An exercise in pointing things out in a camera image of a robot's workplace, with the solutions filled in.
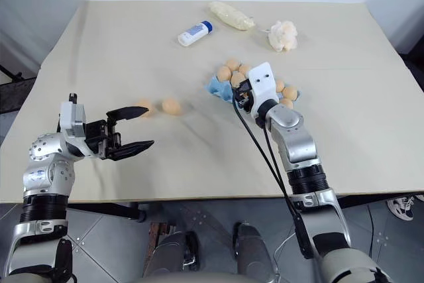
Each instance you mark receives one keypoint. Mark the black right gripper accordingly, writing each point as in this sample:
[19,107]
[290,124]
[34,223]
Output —
[243,92]

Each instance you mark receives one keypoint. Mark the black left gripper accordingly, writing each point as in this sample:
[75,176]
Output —
[99,137]

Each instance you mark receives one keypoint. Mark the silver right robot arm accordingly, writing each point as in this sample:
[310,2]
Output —
[298,144]

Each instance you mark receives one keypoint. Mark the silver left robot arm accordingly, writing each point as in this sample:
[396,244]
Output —
[49,170]

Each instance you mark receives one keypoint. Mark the brown egg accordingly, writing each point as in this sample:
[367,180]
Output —
[287,103]
[224,73]
[291,92]
[280,86]
[146,112]
[237,79]
[232,64]
[171,106]
[244,70]

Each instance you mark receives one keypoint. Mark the blue egg carton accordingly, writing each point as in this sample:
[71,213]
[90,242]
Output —
[218,87]

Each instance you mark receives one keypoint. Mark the cream crumpled lump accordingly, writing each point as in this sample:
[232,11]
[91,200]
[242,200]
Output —
[283,36]

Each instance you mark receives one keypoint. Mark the white bottle with blue cap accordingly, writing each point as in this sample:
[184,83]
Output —
[193,33]

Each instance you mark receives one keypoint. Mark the clear bag of white grains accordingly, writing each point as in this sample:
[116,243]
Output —
[230,14]

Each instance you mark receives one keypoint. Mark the black stand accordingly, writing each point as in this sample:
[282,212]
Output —
[13,89]

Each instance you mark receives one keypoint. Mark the dark rounded robot shape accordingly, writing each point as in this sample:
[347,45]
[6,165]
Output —
[175,256]
[251,253]

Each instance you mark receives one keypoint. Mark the white sneaker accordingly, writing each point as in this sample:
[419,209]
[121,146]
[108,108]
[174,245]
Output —
[401,207]

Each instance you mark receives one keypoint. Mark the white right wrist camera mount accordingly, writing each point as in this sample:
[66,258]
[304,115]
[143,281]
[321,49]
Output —
[265,87]

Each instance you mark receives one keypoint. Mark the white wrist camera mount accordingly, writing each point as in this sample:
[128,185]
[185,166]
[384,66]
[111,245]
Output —
[70,115]
[265,87]

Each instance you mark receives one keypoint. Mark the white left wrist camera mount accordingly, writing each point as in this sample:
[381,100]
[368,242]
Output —
[70,115]

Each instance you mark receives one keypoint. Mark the black table frame bar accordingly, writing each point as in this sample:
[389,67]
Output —
[374,198]
[109,211]

